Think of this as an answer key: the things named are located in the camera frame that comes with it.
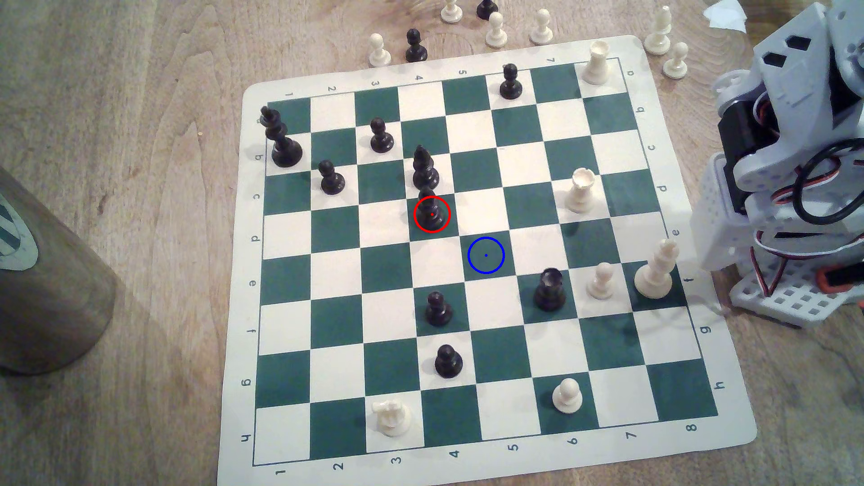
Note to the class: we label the black rook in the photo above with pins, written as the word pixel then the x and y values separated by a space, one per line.
pixel 550 291

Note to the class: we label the black bishop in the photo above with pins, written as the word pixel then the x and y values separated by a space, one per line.
pixel 424 172

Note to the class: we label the brown wooden cylinder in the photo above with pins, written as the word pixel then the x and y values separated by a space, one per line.
pixel 61 304

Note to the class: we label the black pawn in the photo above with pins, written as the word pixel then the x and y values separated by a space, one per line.
pixel 331 181
pixel 511 84
pixel 432 214
pixel 416 48
pixel 487 8
pixel 448 363
pixel 439 312
pixel 381 138

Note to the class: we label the white pawn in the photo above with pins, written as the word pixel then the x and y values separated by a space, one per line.
pixel 379 54
pixel 601 283
pixel 451 12
pixel 567 398
pixel 497 34
pixel 541 30
pixel 676 64

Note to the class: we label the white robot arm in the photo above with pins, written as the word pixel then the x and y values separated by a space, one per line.
pixel 790 88

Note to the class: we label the white paper scrap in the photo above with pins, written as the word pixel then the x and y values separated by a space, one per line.
pixel 725 15

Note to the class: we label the green white round sticker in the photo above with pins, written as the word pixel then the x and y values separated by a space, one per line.
pixel 13 236

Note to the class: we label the white king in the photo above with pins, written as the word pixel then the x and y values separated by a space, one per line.
pixel 655 277

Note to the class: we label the green white chess mat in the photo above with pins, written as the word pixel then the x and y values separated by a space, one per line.
pixel 391 270

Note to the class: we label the white knight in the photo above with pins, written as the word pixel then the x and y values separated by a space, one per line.
pixel 391 417

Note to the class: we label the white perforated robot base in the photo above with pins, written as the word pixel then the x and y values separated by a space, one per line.
pixel 783 300

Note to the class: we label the black king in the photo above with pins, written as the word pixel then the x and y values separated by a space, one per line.
pixel 286 152

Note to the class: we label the white bishop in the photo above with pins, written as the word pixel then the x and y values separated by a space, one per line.
pixel 657 37

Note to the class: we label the orange clamp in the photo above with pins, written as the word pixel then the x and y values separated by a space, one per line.
pixel 840 278

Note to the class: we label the white rook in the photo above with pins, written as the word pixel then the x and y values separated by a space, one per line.
pixel 580 194
pixel 596 64

